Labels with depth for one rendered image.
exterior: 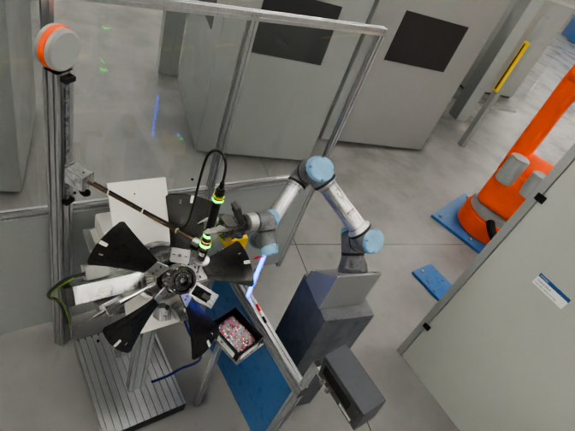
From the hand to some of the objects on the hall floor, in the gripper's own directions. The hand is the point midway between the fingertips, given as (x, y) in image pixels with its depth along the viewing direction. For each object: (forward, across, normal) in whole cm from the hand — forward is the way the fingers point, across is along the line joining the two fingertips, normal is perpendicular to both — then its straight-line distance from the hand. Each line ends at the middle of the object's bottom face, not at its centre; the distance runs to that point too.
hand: (204, 226), depth 172 cm
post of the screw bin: (-23, -12, -147) cm, 149 cm away
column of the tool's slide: (+36, +58, -148) cm, 163 cm away
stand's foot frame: (+9, +19, -147) cm, 149 cm away
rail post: (-41, -54, -146) cm, 161 cm away
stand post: (+9, +10, -147) cm, 148 cm away
